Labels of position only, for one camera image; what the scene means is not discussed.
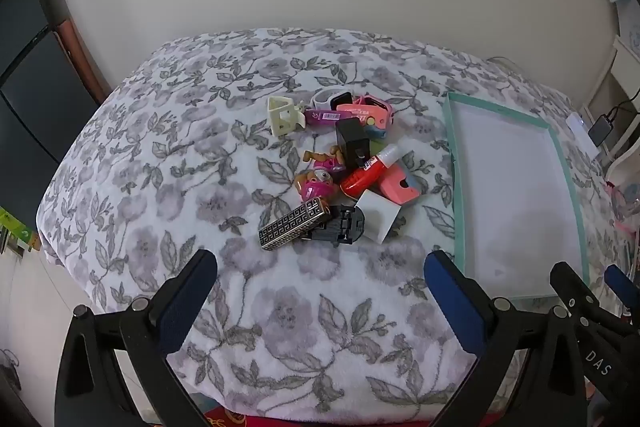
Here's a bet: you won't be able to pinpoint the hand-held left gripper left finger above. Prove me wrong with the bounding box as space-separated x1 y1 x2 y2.
54 249 218 427

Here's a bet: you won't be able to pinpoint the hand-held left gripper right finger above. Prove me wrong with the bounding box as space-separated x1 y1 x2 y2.
424 249 601 427

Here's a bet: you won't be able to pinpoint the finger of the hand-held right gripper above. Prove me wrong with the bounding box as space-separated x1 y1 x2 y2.
603 264 640 308
549 261 603 325

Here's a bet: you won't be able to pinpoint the white card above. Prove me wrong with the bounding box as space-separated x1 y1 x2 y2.
356 189 404 244

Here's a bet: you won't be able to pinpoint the white box with teal rim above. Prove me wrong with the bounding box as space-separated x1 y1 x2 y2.
442 92 591 303

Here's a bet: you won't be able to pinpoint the coral and grey plastic holder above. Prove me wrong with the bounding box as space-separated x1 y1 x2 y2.
377 164 419 208

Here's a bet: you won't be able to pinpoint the red and white glue bottle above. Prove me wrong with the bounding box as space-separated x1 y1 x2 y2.
341 143 403 198

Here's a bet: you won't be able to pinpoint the pink puppy toy figure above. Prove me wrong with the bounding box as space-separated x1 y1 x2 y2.
304 146 347 174
295 169 336 204

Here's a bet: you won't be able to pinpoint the black charger adapter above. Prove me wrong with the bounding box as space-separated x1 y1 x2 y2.
335 117 370 170

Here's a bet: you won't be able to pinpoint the pink smartwatch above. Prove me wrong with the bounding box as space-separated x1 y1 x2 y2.
354 94 397 128

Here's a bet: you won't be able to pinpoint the cream plastic holder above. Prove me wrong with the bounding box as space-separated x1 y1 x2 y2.
266 96 307 138

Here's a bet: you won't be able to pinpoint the coral case with blue edge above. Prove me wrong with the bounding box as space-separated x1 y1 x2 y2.
336 103 393 140

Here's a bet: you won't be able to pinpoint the purple tube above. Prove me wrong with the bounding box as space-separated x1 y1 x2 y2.
305 107 346 128

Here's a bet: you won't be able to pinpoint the white device with light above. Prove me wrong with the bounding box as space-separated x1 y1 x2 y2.
567 114 601 158

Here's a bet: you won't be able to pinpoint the grey power bank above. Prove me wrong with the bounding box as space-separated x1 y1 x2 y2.
588 109 619 146

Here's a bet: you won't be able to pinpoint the green boxes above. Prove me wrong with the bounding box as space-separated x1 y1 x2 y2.
0 207 42 254

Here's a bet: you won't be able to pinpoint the grey floral blanket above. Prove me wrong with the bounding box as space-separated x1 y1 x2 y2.
37 27 621 423

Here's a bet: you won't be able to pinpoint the white shelf unit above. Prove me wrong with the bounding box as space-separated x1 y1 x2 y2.
582 0 640 180

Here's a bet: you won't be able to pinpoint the dark glass cabinet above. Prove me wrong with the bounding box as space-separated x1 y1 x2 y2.
0 0 101 188

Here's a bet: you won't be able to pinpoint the black cable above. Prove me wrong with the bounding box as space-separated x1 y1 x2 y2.
606 91 640 122

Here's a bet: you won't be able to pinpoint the brown wooden bed frame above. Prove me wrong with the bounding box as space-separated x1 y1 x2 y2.
55 19 112 104

